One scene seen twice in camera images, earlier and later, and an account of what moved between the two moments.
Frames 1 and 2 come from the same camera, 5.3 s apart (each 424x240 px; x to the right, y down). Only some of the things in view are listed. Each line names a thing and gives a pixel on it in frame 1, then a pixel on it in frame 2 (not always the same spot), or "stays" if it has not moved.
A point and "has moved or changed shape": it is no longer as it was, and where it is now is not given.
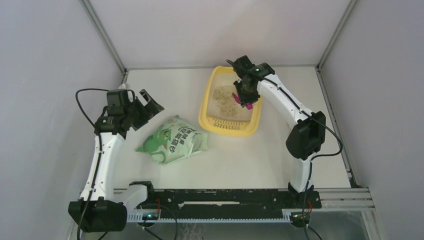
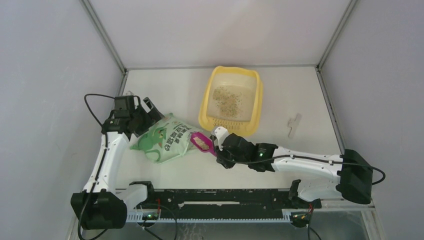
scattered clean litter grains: [223, 98] stays
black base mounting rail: [218, 201] stays
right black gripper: [245, 99] → [226, 164]
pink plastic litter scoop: [249, 106] → [202, 142]
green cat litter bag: [174, 141] has moved or changed shape
